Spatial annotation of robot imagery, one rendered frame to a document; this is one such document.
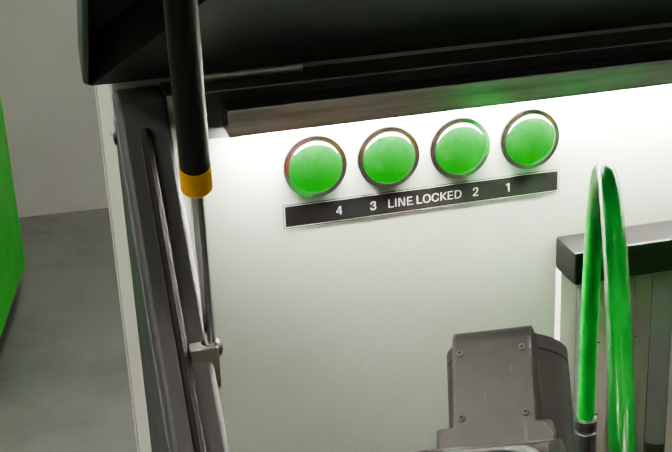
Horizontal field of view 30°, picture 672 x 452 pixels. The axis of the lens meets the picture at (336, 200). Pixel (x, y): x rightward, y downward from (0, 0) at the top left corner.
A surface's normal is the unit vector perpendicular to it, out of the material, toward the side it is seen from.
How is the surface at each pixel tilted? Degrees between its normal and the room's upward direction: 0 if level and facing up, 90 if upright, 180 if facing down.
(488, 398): 37
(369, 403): 90
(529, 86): 90
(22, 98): 90
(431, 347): 90
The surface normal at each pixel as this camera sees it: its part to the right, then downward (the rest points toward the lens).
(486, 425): -0.30, -0.47
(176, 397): 0.14, -0.45
